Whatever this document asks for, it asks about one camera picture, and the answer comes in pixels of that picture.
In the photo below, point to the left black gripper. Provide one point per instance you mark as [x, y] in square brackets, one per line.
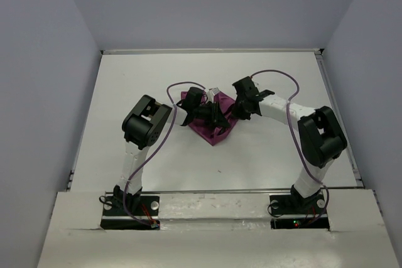
[215, 120]

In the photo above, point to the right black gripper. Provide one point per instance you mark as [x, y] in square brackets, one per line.
[239, 114]

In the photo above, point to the purple cloth napkin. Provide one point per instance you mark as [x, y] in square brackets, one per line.
[214, 136]

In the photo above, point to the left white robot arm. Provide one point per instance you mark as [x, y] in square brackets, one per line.
[142, 128]

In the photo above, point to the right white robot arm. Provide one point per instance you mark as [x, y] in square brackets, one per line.
[317, 134]

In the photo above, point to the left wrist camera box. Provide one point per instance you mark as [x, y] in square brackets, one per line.
[212, 94]

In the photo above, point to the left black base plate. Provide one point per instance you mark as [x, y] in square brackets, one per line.
[141, 211]

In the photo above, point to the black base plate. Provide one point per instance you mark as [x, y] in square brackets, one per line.
[292, 212]
[141, 211]

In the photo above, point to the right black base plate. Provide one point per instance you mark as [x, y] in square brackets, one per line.
[292, 212]

